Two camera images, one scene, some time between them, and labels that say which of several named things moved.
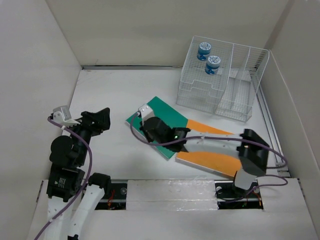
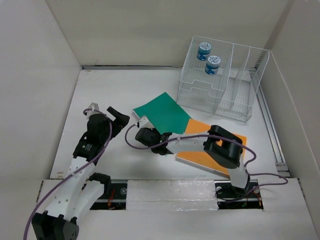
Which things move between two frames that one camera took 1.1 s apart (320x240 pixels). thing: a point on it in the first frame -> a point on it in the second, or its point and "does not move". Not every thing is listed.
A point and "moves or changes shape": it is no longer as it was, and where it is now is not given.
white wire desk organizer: x=222 y=78 does not move
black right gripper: x=145 y=132 -> x=154 y=130
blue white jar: x=204 y=51 does not move
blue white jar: x=212 y=65 does not move
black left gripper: x=97 y=121 -> x=119 y=123
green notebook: x=166 y=152 moves or changes shape
